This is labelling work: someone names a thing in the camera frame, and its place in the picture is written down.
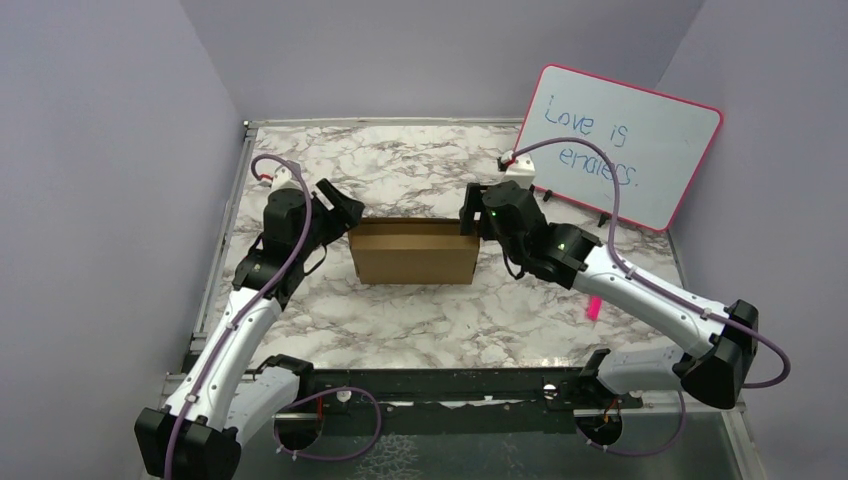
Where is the brown cardboard box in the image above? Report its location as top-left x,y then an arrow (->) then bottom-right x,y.
348,218 -> 480,285

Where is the pink framed whiteboard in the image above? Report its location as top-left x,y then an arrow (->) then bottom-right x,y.
515,65 -> 723,231

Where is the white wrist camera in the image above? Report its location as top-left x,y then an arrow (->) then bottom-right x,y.
498,151 -> 536,190
270,166 -> 300,191

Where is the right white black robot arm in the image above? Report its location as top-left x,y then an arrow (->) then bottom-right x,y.
459,181 -> 758,409

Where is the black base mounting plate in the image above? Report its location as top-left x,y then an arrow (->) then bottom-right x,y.
244,355 -> 642,449

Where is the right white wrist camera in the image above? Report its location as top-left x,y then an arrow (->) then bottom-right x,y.
498,151 -> 536,190

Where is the pink marker pen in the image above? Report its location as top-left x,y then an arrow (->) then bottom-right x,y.
586,296 -> 603,322

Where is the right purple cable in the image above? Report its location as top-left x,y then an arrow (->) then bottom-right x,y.
500,137 -> 792,458

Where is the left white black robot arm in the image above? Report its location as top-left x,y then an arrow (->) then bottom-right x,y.
134,179 -> 364,479

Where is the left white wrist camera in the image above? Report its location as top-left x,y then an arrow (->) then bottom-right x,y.
270,166 -> 300,191

